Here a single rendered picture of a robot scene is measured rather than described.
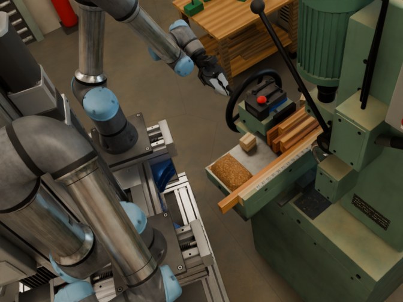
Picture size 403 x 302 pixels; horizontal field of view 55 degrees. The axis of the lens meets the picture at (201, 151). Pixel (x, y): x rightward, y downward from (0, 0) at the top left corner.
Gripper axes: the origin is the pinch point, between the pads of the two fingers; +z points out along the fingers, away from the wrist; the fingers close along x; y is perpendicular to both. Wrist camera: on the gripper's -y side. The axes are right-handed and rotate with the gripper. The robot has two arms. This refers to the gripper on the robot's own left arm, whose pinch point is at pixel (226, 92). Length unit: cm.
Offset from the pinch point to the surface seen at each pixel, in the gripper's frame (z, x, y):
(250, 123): 16.8, 4.0, -12.4
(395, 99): 35, 4, -78
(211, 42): -65, -56, 117
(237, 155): 23.9, 15.4, -15.8
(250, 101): 11.8, 2.8, -21.3
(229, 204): 35, 29, -25
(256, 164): 29.9, 12.9, -19.1
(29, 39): -185, 53, 198
